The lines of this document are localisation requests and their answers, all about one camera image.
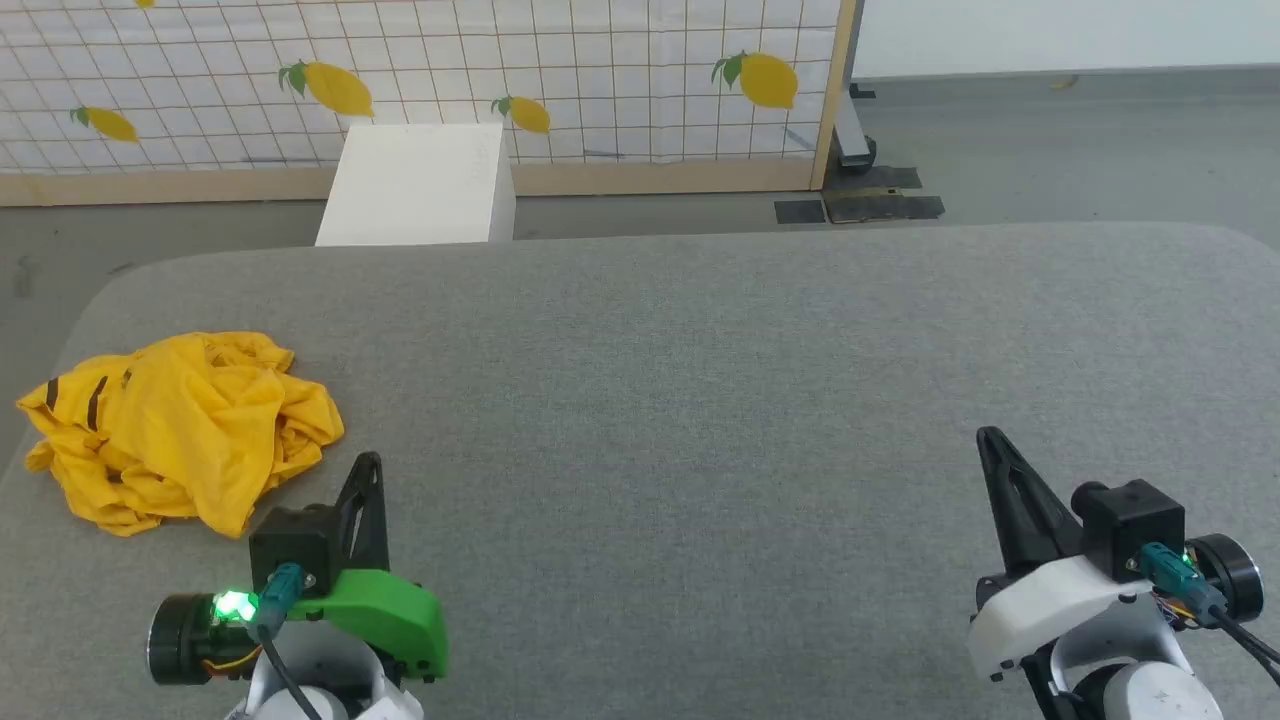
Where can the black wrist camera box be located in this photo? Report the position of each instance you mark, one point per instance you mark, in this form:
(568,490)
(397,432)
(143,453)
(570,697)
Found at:
(1135,530)
(295,550)

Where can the small yellow floor scrap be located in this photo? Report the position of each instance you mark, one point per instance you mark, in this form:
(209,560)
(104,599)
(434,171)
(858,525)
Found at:
(1064,82)

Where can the yellow t-shirt with black stripes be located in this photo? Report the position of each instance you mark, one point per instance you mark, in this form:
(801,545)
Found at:
(180,430)

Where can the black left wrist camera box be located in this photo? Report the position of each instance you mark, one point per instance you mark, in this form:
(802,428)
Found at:
(295,550)

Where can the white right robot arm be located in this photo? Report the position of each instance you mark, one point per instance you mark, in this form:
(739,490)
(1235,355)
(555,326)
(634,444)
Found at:
(1130,680)

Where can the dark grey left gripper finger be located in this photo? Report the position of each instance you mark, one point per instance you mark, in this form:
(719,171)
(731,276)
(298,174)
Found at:
(368,520)

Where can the lemon print partition screen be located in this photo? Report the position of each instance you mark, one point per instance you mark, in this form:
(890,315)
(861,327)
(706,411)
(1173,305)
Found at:
(600,60)

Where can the white box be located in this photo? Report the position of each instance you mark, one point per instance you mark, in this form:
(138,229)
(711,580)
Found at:
(420,185)

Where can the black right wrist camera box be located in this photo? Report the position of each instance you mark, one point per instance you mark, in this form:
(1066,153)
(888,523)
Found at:
(1135,530)

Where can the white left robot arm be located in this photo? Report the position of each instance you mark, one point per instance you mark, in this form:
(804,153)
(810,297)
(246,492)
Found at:
(340,680)

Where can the large black floor plate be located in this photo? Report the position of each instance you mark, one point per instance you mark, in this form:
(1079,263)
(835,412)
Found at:
(885,200)

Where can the grey fabric sofa seat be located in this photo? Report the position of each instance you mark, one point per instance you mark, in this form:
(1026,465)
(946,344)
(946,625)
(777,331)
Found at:
(700,400)

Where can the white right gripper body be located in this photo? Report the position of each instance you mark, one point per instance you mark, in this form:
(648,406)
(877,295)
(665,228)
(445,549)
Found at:
(1050,605)

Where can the grey metal partition foot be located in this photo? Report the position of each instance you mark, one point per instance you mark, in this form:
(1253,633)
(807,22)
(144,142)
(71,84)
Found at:
(852,130)

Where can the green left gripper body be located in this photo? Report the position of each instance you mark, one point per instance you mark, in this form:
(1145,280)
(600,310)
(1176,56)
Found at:
(385,615)

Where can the small black floor plate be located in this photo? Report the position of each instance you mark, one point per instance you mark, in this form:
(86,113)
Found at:
(799,211)

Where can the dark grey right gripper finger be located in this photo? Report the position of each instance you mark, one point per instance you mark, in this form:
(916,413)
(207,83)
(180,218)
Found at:
(1020,510)

